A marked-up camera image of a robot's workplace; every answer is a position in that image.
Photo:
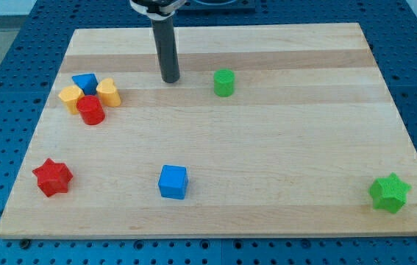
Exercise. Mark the blue triangle block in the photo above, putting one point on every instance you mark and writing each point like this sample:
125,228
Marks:
87,82

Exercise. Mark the blue cube block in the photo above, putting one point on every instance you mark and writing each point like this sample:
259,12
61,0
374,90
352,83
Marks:
173,182

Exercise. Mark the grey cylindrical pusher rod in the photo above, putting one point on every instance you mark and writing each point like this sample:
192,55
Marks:
165,42

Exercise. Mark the red star block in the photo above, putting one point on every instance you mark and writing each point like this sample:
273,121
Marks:
53,177

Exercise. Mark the yellow heart block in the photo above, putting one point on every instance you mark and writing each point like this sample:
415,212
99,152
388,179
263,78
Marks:
108,93

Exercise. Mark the wooden board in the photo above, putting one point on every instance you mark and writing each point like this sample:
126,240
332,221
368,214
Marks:
292,153

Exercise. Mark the green cylinder block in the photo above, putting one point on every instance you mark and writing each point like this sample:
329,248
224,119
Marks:
224,82

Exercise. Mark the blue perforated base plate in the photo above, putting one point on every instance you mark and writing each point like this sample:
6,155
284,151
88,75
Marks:
30,68

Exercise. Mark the green star block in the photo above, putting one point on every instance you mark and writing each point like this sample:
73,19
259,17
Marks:
389,193

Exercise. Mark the red cylinder block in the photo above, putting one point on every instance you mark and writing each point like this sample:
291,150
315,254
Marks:
90,110

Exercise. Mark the yellow pentagon block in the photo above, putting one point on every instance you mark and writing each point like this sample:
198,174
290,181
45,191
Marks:
69,96

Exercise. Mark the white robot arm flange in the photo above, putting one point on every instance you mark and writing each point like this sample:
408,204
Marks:
156,10

